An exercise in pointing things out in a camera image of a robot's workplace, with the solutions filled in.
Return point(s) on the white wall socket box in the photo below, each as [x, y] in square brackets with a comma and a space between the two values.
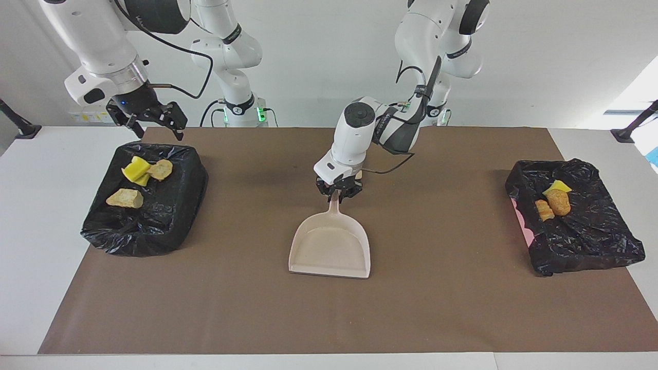
[90, 115]

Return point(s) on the black bagged pink bin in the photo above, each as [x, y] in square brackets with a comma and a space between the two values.
[570, 241]

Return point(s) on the rounded pale foam chunk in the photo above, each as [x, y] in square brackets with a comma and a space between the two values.
[161, 170]

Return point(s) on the small blue object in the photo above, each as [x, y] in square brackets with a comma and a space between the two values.
[654, 156]

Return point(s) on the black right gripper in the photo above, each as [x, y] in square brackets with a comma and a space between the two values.
[139, 105]

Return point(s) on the beige plastic dustpan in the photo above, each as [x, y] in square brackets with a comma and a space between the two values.
[331, 246]

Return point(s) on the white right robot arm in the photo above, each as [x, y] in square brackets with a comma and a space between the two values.
[92, 36]

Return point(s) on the brown table mat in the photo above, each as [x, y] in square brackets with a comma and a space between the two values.
[308, 318]

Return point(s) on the jagged pale foam chunk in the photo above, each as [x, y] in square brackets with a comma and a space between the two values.
[543, 210]

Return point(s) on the black bagged tall bin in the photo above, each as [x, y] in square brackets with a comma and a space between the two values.
[154, 231]

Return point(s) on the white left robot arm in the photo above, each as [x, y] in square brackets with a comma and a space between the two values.
[360, 139]

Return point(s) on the blocky pale foam chunk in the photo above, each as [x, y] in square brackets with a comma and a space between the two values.
[125, 199]

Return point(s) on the yellow sponge piece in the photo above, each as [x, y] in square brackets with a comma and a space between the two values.
[144, 181]
[136, 168]

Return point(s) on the yellow sponge with green pad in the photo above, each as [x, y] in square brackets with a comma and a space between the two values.
[558, 186]

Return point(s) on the orange-brown foam nugget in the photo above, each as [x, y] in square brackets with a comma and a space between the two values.
[559, 202]

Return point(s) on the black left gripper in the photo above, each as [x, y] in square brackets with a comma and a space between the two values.
[339, 184]

